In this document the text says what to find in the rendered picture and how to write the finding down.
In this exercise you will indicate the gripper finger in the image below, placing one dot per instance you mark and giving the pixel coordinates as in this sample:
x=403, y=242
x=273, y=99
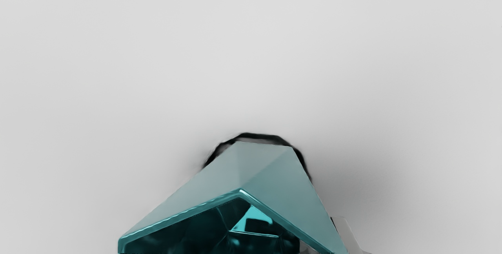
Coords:
x=350, y=242

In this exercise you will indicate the teal faceted mug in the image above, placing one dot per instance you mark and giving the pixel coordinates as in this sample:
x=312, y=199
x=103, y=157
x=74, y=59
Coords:
x=270, y=175

